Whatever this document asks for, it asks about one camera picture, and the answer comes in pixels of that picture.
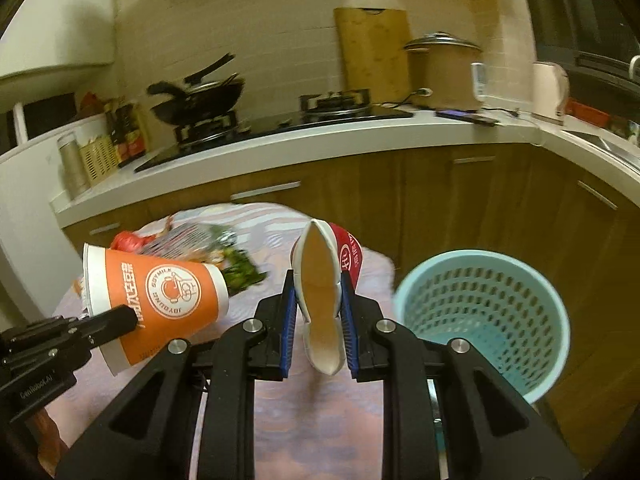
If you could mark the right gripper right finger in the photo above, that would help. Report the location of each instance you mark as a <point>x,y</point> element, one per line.
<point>448,413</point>

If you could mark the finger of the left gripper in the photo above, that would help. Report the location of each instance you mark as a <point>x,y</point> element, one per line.
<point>107,326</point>

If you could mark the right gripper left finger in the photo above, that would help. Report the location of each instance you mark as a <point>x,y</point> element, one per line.
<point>192,405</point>

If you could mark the orange paper cup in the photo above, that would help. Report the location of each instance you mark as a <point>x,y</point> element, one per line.
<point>171,299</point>

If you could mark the clear plastic wrapper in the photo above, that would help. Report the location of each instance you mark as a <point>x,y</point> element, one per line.
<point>197,242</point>

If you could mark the large bok choy piece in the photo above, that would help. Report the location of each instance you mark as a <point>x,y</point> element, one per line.
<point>239,271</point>

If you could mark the crushed red white paper cup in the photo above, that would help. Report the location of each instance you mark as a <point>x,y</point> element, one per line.
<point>319,256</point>

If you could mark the red plastic bag trash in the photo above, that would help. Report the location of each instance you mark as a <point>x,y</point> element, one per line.
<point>127,241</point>

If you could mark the light blue perforated trash basket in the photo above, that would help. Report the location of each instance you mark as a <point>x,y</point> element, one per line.
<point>505,308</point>

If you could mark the wooden kitchen cabinets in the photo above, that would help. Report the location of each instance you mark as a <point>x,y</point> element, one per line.
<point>577,226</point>

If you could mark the metal canister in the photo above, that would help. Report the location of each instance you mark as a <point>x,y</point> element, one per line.
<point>74,174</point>

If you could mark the woven wicker basket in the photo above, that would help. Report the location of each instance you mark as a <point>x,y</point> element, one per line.
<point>99,159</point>

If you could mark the dark sauce bottle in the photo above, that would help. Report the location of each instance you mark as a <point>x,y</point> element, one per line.
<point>126,133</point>

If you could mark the black wok with lid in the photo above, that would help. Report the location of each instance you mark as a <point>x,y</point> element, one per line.
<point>196,100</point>

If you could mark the black gas stove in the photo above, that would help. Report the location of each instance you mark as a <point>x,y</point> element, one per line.
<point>332,108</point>

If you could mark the black smartphone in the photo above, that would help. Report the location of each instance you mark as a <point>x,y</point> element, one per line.
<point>471,118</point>

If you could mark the red tray on counter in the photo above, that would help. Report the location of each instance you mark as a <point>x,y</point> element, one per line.
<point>587,114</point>

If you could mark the white electric kettle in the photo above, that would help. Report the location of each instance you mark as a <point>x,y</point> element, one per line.
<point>550,92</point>

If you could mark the brown rice cooker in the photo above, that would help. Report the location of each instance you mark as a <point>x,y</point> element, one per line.
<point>446,72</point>

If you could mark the wooden cutting board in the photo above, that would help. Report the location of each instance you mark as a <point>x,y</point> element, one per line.
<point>372,50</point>

